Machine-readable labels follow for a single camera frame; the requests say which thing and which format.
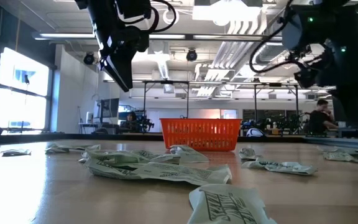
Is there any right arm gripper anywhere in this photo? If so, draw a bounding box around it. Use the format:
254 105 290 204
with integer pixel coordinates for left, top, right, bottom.
293 46 358 127

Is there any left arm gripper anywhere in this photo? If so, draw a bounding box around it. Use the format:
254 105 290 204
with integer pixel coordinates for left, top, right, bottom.
87 6 152 93

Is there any person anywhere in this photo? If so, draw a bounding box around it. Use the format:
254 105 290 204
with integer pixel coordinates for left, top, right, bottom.
119 111 142 133
308 98 338 135

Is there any black computer monitor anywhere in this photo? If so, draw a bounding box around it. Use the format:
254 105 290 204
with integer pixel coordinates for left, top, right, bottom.
99 98 120 119

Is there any long ceiling light strip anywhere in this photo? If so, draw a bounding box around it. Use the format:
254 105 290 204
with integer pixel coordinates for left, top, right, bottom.
149 33 186 40
32 32 96 40
194 34 262 40

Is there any orange slotted plastic basket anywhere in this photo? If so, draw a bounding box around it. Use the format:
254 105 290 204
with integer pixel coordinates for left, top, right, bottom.
159 118 242 152

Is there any white blue round object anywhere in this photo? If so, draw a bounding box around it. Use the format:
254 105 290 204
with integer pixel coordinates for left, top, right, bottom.
246 127 265 138

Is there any large bright window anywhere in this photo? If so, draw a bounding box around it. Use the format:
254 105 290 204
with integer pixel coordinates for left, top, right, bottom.
0 46 51 133

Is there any black metal frame stand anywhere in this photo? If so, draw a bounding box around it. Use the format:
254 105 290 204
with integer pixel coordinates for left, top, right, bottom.
253 82 300 124
143 80 190 119

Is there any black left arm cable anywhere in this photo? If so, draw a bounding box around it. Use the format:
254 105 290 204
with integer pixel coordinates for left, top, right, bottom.
116 0 178 34

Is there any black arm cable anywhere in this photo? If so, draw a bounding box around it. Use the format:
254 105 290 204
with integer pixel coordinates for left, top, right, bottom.
116 0 178 34
249 0 310 75

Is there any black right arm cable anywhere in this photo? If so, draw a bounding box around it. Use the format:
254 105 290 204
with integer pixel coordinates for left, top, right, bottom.
249 0 310 75

